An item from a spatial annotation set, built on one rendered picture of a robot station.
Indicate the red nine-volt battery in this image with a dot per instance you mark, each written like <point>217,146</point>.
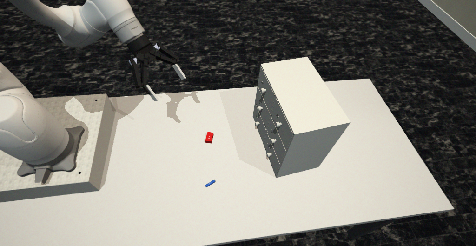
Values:
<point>209,137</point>

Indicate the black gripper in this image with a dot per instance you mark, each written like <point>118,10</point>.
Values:
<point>145,53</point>

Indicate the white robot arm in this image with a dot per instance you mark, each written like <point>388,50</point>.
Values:
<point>28,131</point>

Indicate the grey chest of drawers with cream top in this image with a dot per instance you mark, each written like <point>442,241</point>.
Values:
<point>314,116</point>

